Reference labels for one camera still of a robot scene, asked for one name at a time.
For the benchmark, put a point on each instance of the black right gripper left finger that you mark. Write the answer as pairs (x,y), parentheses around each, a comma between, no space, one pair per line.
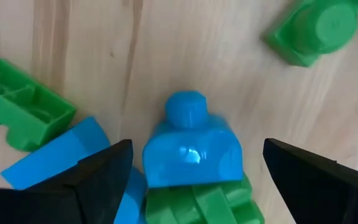
(73,193)

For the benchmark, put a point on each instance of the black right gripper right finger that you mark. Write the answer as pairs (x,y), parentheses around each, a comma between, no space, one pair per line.
(328,193)

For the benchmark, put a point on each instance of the long blue toy block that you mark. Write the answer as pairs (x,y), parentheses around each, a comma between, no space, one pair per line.
(57,152)

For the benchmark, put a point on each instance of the green toy block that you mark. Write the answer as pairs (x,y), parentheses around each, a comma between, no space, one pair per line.
(315,28)
(210,202)
(26,102)

